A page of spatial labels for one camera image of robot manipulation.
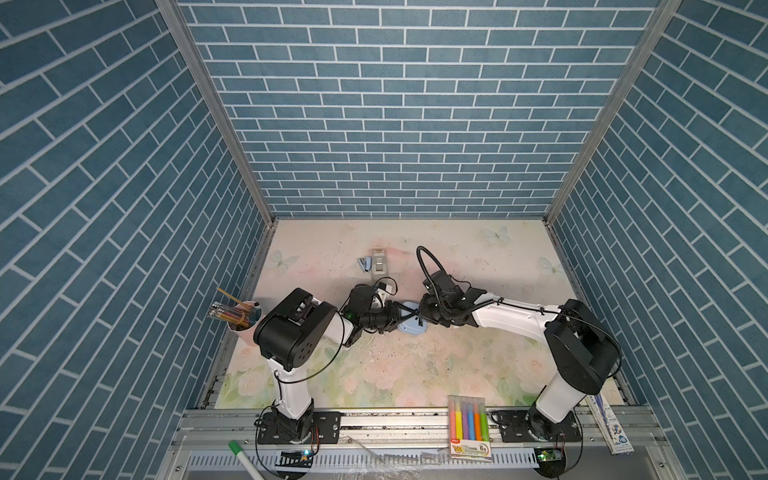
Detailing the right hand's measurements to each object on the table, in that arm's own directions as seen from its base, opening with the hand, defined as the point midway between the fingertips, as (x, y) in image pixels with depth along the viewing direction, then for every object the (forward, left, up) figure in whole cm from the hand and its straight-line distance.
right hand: (417, 314), depth 90 cm
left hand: (-2, 0, 0) cm, 2 cm away
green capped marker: (-38, +40, -3) cm, 55 cm away
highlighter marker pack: (-28, -14, -4) cm, 32 cm away
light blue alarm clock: (-4, +1, +1) cm, 4 cm away
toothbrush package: (-25, -49, -4) cm, 55 cm away
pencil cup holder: (-9, +49, +8) cm, 50 cm away
